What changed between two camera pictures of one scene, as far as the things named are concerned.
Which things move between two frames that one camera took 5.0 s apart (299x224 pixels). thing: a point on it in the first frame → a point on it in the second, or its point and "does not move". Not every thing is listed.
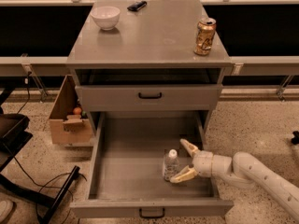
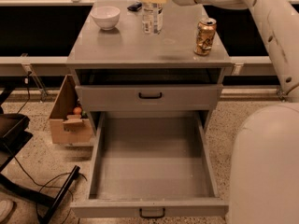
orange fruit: [77, 110] does not move
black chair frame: [13, 135] does not move
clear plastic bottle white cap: [171, 164] → [152, 18]
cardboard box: [68, 121] does not move
